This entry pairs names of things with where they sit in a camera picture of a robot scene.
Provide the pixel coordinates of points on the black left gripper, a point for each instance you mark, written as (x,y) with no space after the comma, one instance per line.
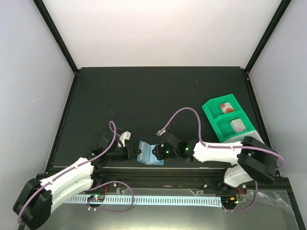
(129,154)

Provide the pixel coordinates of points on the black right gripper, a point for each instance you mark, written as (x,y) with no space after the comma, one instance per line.
(159,155)

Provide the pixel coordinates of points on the blue leather card holder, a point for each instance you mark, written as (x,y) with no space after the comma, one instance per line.
(146,155)

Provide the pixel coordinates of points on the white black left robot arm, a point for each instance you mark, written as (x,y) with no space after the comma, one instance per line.
(39,198)

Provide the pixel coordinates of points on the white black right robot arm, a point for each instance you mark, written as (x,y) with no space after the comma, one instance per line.
(249,159)

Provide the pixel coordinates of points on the left controller circuit board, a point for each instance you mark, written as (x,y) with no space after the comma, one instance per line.
(96,198)

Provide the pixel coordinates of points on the controller circuit board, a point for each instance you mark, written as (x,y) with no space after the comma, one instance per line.
(96,198)
(227,200)

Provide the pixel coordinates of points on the green divided storage bin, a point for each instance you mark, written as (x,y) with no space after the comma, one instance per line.
(221,122)

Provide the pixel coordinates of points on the right controller circuit board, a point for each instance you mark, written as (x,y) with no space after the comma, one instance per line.
(227,200)

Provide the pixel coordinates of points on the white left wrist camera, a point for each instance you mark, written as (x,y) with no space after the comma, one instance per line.
(125,136)

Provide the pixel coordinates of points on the black aluminium front rail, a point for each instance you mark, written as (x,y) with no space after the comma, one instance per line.
(161,177)

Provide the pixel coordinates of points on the light blue slotted cable duct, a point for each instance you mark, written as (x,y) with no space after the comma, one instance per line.
(145,200)

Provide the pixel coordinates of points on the black left side rail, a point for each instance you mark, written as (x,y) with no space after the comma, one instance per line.
(60,129)

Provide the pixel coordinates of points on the black right side rail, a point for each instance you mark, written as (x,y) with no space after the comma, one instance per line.
(259,119)

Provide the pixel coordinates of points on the black rear left frame post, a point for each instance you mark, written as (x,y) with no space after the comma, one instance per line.
(55,33)

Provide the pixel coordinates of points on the black frame post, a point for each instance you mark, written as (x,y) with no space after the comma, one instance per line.
(280,11)
(55,33)

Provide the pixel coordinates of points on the black rear right frame post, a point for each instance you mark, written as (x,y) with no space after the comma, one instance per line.
(280,11)

